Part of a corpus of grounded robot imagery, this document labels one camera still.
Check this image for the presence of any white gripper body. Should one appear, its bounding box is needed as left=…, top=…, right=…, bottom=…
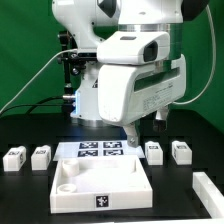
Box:
left=98, top=56, right=186, bottom=126

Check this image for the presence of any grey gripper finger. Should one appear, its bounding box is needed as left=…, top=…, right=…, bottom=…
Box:
left=123, top=122, right=139, bottom=147
left=153, top=106, right=169, bottom=132

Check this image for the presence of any white square tabletop part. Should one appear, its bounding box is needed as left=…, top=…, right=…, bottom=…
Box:
left=50, top=155, right=153, bottom=213

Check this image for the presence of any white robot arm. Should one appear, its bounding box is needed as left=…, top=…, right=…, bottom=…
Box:
left=52, top=0, right=210, bottom=147

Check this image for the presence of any white marker sheet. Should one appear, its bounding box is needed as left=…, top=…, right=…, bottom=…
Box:
left=53, top=140, right=144, bottom=161

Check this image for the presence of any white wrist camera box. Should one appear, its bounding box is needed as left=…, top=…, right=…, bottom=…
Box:
left=97, top=31, right=170, bottom=65

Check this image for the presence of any black camera stand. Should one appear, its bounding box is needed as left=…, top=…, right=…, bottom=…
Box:
left=58, top=31, right=84, bottom=114

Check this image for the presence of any white cable left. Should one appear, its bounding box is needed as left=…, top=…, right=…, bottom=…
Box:
left=0, top=49, right=78, bottom=115

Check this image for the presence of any white cable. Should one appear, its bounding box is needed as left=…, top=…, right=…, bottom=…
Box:
left=171, top=4, right=217, bottom=106
left=0, top=49, right=78, bottom=115

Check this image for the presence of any white obstacle rail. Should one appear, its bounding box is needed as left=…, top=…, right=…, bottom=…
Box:
left=192, top=172, right=224, bottom=218

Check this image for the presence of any black cable left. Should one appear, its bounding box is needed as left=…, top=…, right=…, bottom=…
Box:
left=0, top=95, right=74, bottom=118

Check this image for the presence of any white cable right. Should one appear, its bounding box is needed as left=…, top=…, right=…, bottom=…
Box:
left=171, top=4, right=217, bottom=106

